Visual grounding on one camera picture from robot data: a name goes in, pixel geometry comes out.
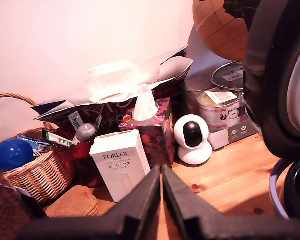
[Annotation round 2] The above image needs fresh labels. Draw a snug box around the clear glass jar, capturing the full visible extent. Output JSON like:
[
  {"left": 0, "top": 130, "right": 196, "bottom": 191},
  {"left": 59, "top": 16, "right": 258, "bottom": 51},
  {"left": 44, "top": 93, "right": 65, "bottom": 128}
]
[{"left": 182, "top": 76, "right": 214, "bottom": 119}]

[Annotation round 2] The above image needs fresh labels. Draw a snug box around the brown fabric pouch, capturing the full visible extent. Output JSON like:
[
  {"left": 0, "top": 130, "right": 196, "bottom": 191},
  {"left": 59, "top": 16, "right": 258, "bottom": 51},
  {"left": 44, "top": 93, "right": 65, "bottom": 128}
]
[{"left": 44, "top": 185, "right": 100, "bottom": 218}]

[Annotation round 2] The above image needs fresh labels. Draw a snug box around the wicker basket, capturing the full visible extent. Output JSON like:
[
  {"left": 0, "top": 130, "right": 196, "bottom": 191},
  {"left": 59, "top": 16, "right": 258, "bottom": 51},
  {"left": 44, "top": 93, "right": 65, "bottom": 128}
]
[{"left": 0, "top": 91, "right": 77, "bottom": 204}]

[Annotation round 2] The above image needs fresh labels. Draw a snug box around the white Porlex box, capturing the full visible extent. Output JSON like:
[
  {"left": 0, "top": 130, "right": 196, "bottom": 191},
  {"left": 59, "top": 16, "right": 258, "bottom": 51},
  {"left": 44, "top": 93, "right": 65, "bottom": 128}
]
[{"left": 89, "top": 129, "right": 152, "bottom": 204}]

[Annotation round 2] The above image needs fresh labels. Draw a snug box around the blue and white packet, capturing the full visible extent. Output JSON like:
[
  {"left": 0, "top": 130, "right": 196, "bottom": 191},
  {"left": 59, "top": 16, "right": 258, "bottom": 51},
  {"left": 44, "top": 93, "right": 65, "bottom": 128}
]
[{"left": 17, "top": 134, "right": 54, "bottom": 159}]

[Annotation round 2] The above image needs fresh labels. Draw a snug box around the white wrapping paper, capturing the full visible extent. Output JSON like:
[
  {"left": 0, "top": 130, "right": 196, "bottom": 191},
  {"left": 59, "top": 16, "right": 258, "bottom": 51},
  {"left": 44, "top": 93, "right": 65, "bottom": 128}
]
[{"left": 86, "top": 59, "right": 163, "bottom": 104}]

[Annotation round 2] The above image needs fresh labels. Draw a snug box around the brown cork globe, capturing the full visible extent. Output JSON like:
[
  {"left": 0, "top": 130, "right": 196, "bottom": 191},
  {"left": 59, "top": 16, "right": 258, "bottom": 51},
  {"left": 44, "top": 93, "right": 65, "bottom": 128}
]
[{"left": 192, "top": 0, "right": 262, "bottom": 62}]

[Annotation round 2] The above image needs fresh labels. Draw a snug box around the dark floral paper gift bag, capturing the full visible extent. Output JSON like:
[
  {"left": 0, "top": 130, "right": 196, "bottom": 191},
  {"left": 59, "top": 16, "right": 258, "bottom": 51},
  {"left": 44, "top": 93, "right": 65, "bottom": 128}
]
[{"left": 30, "top": 44, "right": 194, "bottom": 141}]

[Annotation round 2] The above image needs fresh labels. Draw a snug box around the blue ball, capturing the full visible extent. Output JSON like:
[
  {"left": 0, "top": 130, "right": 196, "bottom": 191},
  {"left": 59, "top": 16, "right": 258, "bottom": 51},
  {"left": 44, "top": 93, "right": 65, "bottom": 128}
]
[{"left": 0, "top": 138, "right": 35, "bottom": 172}]

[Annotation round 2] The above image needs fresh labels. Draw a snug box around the labelled metal tin can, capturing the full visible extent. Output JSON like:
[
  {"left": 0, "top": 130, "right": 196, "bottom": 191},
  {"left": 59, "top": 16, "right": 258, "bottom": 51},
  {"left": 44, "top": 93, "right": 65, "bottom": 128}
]
[{"left": 196, "top": 87, "right": 248, "bottom": 134}]

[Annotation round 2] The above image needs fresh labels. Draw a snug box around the red translucent container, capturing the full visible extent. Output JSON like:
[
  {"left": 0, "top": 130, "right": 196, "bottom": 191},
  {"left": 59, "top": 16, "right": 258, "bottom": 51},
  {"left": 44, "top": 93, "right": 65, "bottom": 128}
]
[{"left": 51, "top": 127, "right": 106, "bottom": 189}]

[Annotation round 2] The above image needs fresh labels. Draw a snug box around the floral tissue box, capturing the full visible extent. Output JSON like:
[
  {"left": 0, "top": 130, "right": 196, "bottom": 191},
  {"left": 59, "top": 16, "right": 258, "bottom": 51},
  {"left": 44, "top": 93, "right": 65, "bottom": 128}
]
[{"left": 118, "top": 97, "right": 176, "bottom": 168}]

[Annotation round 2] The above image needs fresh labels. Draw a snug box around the green and white tube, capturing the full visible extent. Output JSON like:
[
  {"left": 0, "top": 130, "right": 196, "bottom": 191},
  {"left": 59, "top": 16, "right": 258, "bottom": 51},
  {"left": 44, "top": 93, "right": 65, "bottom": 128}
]
[
  {"left": 41, "top": 130, "right": 75, "bottom": 149},
  {"left": 67, "top": 110, "right": 85, "bottom": 134}
]

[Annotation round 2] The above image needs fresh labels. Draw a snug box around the round metal tin lid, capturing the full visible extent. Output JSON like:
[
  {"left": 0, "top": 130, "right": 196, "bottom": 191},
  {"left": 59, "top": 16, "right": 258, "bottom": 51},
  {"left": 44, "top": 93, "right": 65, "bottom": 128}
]
[{"left": 211, "top": 61, "right": 246, "bottom": 92}]

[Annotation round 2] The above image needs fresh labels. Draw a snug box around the white dome security camera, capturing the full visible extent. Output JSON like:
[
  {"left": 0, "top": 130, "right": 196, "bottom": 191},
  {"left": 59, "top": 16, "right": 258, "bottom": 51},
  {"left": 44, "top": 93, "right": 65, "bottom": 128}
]
[{"left": 173, "top": 114, "right": 213, "bottom": 166}]

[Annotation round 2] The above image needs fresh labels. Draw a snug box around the white paper tissue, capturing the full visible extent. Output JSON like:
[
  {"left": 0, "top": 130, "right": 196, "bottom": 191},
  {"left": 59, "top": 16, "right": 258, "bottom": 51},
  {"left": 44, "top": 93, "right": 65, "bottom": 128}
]
[{"left": 131, "top": 83, "right": 160, "bottom": 121}]

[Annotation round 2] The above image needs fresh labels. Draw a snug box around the dark brown fuzzy cloth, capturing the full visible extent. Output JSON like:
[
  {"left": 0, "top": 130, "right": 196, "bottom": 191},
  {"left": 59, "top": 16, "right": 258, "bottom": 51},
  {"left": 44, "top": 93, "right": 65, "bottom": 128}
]
[{"left": 0, "top": 157, "right": 49, "bottom": 240}]

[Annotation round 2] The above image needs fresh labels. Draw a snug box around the white and grey cardboard box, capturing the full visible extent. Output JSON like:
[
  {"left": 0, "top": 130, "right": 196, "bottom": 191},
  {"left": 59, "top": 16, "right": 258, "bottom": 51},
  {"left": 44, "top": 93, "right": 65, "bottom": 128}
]
[{"left": 209, "top": 118, "right": 258, "bottom": 151}]

